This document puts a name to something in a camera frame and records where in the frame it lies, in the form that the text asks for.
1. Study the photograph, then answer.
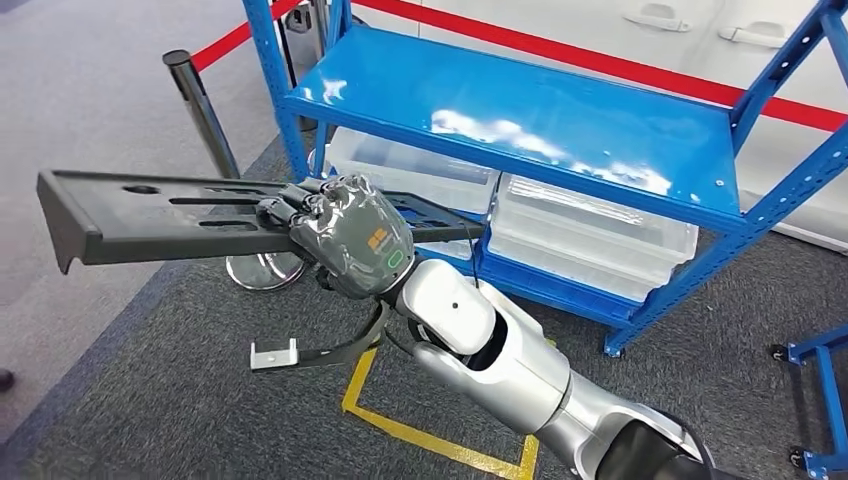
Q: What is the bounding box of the white car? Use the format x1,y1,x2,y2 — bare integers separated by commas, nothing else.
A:
351,0,848,257

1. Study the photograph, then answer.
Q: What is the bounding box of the blue wheeled cart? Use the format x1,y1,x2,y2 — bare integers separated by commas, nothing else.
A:
770,323,848,480

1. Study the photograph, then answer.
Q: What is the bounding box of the yellow floor tape square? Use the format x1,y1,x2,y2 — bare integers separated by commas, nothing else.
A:
340,341,542,480

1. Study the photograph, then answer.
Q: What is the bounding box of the chrome stanchion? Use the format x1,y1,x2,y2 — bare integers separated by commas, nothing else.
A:
161,48,308,292

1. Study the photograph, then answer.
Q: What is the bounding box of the long black plastic part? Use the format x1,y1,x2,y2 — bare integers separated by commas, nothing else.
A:
36,169,490,277

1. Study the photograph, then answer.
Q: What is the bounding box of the thin black hand cable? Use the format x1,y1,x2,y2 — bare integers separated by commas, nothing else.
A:
462,215,482,291

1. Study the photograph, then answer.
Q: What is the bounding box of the white car door handle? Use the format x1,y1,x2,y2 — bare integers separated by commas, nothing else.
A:
717,21,791,50
621,2,694,34

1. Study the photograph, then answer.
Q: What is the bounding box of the blue metal shelf rack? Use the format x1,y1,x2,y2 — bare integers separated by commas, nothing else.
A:
240,0,848,360

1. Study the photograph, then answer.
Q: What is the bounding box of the dark stanchion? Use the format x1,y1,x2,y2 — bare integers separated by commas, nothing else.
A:
276,0,334,134

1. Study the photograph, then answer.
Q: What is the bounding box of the red barrier belt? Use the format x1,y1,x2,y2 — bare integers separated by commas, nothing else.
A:
354,0,848,134
191,0,303,73

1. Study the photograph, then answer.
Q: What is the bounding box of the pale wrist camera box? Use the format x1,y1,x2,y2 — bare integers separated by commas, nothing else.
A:
249,338,300,373

